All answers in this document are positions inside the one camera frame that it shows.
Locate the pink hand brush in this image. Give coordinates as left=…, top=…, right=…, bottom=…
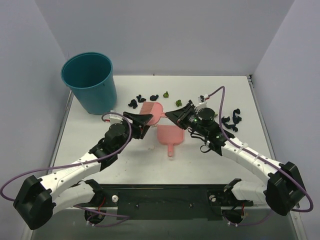
left=139, top=101, right=167, bottom=126

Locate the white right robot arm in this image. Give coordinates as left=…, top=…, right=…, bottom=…
left=165, top=102, right=307, bottom=216

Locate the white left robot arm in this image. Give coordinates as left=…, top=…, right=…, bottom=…
left=13, top=112, right=153, bottom=230

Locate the pink plastic dustpan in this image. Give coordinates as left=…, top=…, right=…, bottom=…
left=156, top=125, right=185, bottom=157

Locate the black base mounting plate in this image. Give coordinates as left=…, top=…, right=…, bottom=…
left=80, top=184, right=253, bottom=221

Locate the teal plastic bucket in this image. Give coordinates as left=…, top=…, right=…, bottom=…
left=60, top=52, right=117, bottom=115

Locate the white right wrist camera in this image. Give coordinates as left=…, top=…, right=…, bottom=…
left=195, top=94, right=210, bottom=111

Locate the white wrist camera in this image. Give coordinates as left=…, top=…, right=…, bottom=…
left=106, top=110, right=123, bottom=125
left=195, top=94, right=210, bottom=111

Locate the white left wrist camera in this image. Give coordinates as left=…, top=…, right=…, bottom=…
left=106, top=110, right=123, bottom=125

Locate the aluminium table frame rail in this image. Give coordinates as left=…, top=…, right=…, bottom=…
left=246, top=74, right=300, bottom=210

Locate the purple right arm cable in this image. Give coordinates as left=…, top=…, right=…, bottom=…
left=205, top=86, right=315, bottom=228

